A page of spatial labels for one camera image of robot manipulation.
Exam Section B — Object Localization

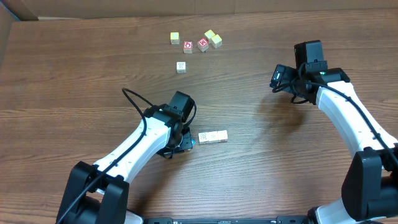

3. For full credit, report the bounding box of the red block letter E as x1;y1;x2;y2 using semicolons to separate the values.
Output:
197;38;209;52

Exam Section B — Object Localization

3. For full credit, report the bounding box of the yellow block upper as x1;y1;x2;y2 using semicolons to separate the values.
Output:
204;29;215;42

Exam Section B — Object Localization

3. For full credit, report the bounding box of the white patterned block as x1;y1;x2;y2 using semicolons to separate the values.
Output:
176;62;187;73
198;132;209;144

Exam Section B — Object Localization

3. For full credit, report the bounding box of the plain white block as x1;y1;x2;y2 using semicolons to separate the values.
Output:
217;130;228;142

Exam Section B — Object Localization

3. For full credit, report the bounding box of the yellow block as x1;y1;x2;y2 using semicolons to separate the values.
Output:
211;34;223;49
204;29;215;42
170;32;180;45

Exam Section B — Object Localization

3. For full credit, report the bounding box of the blue letter block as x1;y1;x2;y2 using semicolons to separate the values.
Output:
190;139;196;150

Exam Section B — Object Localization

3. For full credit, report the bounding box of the yellow block right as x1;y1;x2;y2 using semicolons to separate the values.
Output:
211;34;223;49

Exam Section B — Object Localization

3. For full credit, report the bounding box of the yellow block far left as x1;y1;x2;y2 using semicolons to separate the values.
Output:
170;32;180;45

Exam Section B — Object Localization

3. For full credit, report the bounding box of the red framed block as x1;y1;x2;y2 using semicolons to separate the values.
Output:
206;131;219;143

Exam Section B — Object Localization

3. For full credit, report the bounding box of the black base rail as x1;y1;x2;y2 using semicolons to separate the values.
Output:
144;215;313;224

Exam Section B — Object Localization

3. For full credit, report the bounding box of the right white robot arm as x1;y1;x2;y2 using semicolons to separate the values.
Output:
270;63;397;223

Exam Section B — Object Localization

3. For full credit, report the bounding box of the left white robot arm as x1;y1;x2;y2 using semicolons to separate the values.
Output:
56;105;197;224

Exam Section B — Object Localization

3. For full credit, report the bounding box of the red block letter left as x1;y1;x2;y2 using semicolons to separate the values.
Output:
183;41;193;54

